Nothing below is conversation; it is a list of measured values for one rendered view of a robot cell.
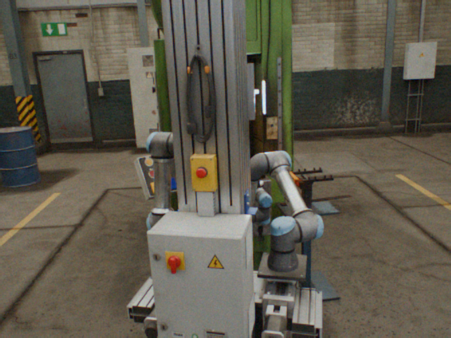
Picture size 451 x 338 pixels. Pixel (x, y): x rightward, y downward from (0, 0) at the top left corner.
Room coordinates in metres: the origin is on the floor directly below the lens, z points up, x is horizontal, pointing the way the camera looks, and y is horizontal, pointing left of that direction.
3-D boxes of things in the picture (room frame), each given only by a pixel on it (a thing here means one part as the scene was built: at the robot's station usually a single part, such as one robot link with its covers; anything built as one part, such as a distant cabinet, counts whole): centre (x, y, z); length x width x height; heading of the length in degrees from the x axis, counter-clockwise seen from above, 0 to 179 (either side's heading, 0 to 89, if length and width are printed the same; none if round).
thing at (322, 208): (2.78, -0.60, 0.69); 0.40 x 0.30 x 0.02; 98
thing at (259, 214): (2.23, -0.21, 0.88); 0.11 x 0.08 x 0.11; 109
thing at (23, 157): (6.25, 3.37, 0.44); 0.59 x 0.59 x 0.88
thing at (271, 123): (3.01, -0.37, 1.27); 0.09 x 0.02 x 0.17; 101
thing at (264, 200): (2.23, -0.22, 0.98); 0.11 x 0.08 x 0.09; 11
